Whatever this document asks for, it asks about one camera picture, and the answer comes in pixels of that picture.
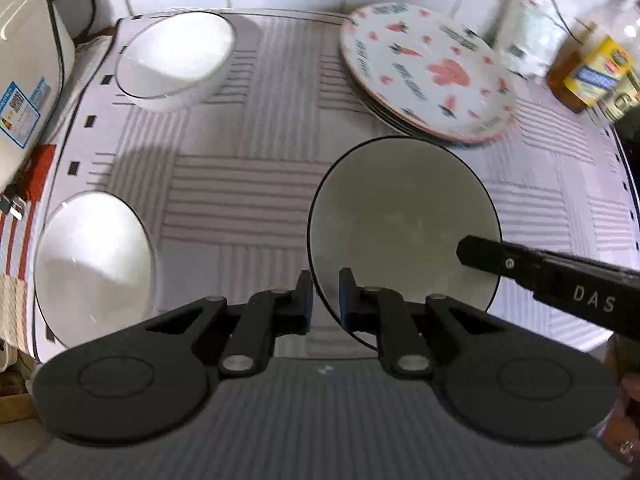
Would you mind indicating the white ribbed bowl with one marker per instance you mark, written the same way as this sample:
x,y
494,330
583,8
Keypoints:
x,y
95,265
400,220
175,55

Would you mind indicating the striped white tablecloth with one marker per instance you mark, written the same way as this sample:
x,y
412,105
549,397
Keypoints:
x,y
240,185

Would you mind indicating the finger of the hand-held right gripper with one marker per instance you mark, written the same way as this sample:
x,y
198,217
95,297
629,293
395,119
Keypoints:
x,y
495,257

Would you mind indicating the clear plastic salt bag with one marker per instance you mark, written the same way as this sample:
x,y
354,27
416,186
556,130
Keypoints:
x,y
530,35

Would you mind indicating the clear vinegar bottle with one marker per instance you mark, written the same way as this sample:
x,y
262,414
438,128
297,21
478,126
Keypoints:
x,y
620,100

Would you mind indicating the blue fried egg plate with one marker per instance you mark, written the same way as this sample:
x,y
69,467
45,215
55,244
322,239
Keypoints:
x,y
465,145

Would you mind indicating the pink carrot print plate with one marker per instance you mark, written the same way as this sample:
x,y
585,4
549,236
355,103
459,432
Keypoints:
x,y
425,70

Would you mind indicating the white rice cooker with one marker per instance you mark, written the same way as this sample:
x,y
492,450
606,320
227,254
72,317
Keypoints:
x,y
25,75

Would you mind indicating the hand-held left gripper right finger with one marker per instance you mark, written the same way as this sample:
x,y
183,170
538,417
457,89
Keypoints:
x,y
345,302

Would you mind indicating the beige woven placemat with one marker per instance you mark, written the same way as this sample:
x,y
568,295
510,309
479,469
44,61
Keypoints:
x,y
12,310

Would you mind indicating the red striped mat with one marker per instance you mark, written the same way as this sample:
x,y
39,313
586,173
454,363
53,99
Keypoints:
x,y
25,240

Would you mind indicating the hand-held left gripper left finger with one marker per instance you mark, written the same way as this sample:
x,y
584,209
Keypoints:
x,y
308,305

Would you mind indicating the yellow label cooking wine bottle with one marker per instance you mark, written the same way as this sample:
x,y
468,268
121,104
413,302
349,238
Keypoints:
x,y
585,70

